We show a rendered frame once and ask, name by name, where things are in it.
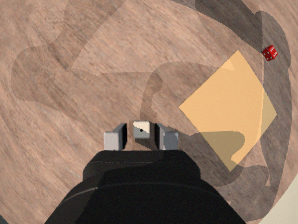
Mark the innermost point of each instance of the dark red die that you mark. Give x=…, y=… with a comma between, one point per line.
x=269, y=53

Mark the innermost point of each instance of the white die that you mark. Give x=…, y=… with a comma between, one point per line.
x=141, y=129

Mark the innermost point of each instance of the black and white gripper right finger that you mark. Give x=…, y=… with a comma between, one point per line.
x=165, y=139

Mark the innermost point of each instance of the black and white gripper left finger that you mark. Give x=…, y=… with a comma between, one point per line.
x=116, y=139

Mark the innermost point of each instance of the tan square mat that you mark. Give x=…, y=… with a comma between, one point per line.
x=231, y=110

